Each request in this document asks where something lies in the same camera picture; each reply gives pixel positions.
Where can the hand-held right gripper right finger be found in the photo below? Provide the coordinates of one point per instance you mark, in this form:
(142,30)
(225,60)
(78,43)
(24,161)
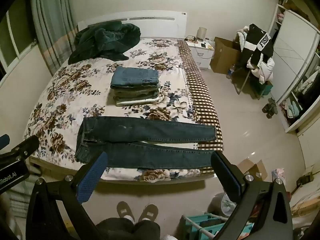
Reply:
(231,180)

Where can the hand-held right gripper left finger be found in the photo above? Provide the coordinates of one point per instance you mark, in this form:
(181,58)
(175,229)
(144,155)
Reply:
(91,178)

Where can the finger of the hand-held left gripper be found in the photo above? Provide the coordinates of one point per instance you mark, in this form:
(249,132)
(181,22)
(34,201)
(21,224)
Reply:
(23,146)
(3,141)

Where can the dark blue jeans pants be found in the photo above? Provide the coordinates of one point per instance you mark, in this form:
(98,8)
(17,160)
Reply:
(150,130)

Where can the folded olive pants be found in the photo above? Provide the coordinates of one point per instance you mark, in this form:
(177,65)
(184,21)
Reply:
(136,93)

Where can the small open cardboard box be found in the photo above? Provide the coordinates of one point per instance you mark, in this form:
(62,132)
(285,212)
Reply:
(252,168)

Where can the grey striped cloth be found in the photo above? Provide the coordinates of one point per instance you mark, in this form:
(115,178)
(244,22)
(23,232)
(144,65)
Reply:
(17,205)

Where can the person's left slipper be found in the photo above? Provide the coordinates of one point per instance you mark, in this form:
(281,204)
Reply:
(125,211)

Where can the person's slipper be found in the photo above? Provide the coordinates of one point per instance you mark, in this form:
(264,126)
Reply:
(148,213)
(125,211)

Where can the pink plastic bag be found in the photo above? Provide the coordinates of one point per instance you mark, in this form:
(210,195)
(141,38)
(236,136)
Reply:
(280,175)

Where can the teal plastic basket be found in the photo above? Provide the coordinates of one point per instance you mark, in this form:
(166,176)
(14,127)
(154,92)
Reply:
(200,226)

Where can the bed with floral sheet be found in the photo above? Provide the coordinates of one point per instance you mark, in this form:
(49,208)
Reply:
(62,105)

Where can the person's dark trousers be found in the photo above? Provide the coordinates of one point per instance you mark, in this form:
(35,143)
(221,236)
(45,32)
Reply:
(127,230)

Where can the person's right slipper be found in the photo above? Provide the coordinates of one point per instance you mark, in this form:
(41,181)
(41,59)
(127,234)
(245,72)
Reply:
(148,213)

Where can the dark shoe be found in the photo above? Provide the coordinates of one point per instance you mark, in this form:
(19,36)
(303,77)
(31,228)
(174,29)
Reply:
(272,103)
(268,113)

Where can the folded white garment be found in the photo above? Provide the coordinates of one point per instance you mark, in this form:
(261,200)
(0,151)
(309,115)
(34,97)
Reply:
(140,101)

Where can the teal storage box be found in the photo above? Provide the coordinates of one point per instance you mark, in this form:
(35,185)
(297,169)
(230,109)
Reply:
(266,88)

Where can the brown checked sheet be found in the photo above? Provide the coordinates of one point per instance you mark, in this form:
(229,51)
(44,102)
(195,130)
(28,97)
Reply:
(197,87)

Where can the white framed window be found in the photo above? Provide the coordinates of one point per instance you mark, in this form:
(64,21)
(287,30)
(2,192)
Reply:
(12,42)

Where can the plastic water bottle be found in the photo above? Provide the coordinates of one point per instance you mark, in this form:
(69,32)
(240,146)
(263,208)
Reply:
(230,72)

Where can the stack of folded clothes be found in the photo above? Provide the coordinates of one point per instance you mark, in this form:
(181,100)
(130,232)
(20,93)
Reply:
(135,76)

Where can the grey green curtain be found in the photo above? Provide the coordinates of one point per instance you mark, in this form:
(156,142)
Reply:
(50,30)

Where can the large brown cardboard box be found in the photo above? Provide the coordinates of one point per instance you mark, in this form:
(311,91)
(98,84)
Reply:
(222,57)

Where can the white nightstand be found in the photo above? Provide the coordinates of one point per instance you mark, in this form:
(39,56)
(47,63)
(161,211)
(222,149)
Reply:
(202,57)

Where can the dark green blanket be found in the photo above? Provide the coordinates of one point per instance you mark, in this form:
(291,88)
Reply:
(100,42)

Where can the black and white jacket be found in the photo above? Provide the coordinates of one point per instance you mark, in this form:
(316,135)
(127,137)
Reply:
(255,45)

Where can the white wardrobe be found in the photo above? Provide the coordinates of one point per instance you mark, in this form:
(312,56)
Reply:
(290,42)

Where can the white table lamp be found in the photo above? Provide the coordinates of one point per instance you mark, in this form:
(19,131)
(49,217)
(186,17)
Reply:
(201,33)

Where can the white bed headboard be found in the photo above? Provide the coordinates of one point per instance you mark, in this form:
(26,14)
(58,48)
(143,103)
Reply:
(155,27)

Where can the pink folded cloth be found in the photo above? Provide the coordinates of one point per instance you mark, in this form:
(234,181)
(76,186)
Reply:
(281,17)

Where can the metal frame chair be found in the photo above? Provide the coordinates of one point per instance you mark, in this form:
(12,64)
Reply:
(246,77)

